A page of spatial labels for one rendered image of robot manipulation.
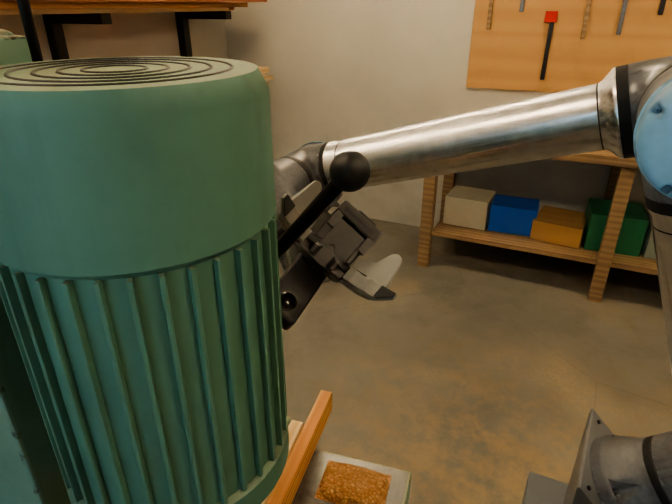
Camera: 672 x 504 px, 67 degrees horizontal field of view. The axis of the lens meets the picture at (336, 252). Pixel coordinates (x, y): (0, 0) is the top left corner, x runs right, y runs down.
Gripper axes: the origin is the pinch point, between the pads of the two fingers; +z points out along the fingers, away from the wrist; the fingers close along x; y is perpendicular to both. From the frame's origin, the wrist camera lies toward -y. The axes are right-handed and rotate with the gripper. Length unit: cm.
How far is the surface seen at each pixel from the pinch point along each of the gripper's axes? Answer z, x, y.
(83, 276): 22.6, -10.5, -13.4
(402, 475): -25.8, 32.1, -14.0
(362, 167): 9.9, -3.8, 5.0
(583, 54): -209, 49, 221
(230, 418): 15.0, 0.9, -15.5
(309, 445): -28.9, 19.0, -20.0
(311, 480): -27.4, 22.3, -23.4
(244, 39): -333, -134, 130
